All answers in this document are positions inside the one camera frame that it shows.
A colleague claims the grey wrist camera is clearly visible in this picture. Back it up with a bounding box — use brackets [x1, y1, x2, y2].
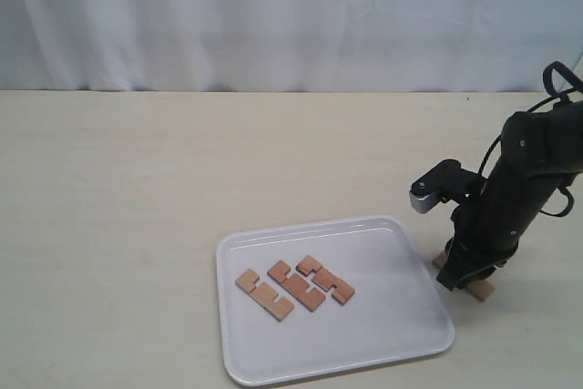
[409, 159, 485, 214]

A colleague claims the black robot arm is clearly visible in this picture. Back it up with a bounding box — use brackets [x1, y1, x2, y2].
[436, 104, 582, 290]

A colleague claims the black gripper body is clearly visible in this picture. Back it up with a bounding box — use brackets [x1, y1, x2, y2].
[444, 160, 560, 271]

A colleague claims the white curtain backdrop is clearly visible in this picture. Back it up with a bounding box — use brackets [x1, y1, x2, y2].
[1, 0, 582, 92]

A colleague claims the white plastic tray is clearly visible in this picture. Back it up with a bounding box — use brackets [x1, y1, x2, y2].
[216, 216, 455, 386]

